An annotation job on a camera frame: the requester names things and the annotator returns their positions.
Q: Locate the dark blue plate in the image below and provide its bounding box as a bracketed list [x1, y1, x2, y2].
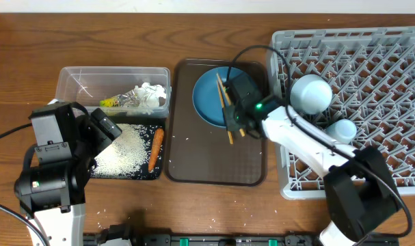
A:
[192, 66, 266, 128]

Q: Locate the white rice heap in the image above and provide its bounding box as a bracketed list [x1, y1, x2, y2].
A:
[92, 124, 157, 180]

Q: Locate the light blue bowl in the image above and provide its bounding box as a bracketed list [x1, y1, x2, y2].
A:
[290, 74, 333, 115]

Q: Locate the white tissue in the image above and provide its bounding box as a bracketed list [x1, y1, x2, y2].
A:
[131, 82, 166, 115]

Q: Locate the orange carrot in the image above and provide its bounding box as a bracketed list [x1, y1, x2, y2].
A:
[148, 128, 165, 172]

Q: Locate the light blue cup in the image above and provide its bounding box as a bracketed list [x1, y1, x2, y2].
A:
[325, 119, 357, 144]

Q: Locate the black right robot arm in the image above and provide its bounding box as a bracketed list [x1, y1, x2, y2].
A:
[217, 74, 408, 245]

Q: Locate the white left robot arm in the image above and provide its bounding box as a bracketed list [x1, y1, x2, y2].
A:
[14, 102, 122, 245]

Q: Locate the grey dishwasher rack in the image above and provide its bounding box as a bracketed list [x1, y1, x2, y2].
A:
[267, 27, 415, 195]

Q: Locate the brown serving tray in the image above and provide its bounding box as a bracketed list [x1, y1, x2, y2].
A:
[165, 59, 267, 187]

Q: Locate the black plastic tray bin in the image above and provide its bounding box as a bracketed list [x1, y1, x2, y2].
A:
[89, 118, 166, 181]

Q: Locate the clear plastic bin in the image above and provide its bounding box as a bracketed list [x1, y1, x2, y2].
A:
[55, 66, 172, 118]

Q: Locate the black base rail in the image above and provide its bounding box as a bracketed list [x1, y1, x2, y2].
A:
[83, 225, 399, 246]

